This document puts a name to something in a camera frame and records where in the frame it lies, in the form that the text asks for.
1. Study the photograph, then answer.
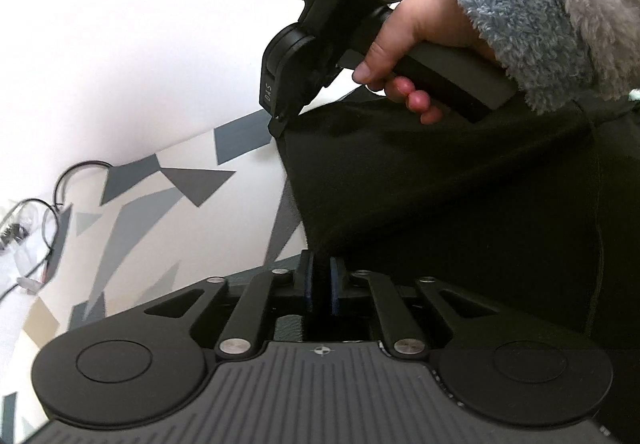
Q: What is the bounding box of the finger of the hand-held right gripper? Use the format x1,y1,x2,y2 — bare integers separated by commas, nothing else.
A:
267,106,303,140

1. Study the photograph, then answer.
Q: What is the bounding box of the clear plastic bag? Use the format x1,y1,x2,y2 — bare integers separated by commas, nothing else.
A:
0,199,47,265

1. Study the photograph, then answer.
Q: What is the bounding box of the person's right hand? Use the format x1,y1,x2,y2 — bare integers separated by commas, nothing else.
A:
351,0,502,126

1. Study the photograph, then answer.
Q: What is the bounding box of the tangled black cable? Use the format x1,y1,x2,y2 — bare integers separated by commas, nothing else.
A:
0,161,116,297

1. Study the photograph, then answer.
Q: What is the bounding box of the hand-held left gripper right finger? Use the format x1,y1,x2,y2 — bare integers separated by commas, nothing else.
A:
328,256,502,361

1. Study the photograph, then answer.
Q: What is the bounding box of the black garment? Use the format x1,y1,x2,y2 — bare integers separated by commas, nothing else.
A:
272,86,640,444

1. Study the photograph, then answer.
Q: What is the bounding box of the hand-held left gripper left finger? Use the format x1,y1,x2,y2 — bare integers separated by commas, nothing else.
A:
144,251,317,361

